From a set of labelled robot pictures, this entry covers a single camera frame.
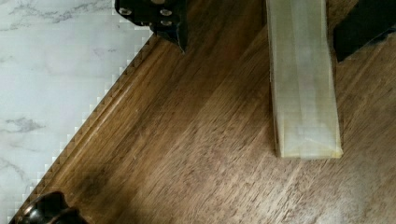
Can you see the butter stick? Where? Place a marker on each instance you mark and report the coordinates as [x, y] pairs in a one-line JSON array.
[[303, 94]]

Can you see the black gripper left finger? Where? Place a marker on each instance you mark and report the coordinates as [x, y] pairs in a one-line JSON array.
[[165, 18]]

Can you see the black metal drawer handle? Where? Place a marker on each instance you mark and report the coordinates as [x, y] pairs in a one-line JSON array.
[[50, 208]]

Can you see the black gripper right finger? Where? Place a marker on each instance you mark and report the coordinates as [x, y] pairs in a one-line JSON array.
[[368, 22]]

